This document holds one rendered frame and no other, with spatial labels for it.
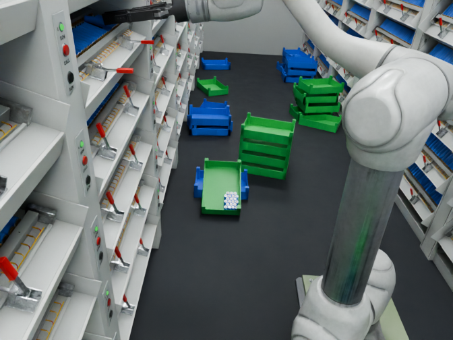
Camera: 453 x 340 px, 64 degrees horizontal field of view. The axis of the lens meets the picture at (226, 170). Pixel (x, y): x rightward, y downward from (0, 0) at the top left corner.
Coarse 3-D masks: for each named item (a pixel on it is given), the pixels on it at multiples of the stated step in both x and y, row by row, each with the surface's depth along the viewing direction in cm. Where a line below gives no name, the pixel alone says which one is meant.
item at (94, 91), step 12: (96, 12) 114; (120, 24) 114; (132, 24) 115; (144, 24) 116; (132, 36) 113; (144, 36) 118; (120, 48) 100; (108, 60) 90; (120, 60) 93; (132, 60) 105; (108, 72) 84; (84, 84) 64; (96, 84) 77; (108, 84) 81; (84, 96) 66; (96, 96) 74; (84, 108) 67; (96, 108) 78
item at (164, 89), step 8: (168, 72) 195; (160, 80) 195; (168, 80) 197; (160, 88) 181; (168, 88) 190; (160, 96) 178; (168, 96) 182; (160, 104) 172; (160, 112) 160; (160, 120) 158
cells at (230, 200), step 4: (228, 192) 191; (232, 192) 191; (236, 192) 191; (224, 196) 190; (228, 196) 190; (232, 196) 190; (236, 196) 190; (224, 200) 188; (228, 200) 188; (232, 200) 189; (236, 200) 189; (224, 204) 190; (228, 204) 187; (232, 204) 187; (236, 204) 188; (224, 208) 187; (228, 208) 187; (232, 208) 186; (236, 208) 186
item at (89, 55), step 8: (128, 24) 113; (112, 32) 101; (120, 32) 104; (104, 40) 93; (112, 40) 97; (96, 48) 87; (104, 48) 92; (80, 56) 79; (88, 56) 81; (96, 56) 87; (104, 56) 89; (80, 64) 76
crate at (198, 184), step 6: (198, 168) 214; (198, 174) 216; (246, 174) 216; (198, 180) 217; (246, 180) 215; (198, 186) 211; (246, 186) 201; (198, 192) 201; (246, 192) 201; (246, 198) 203
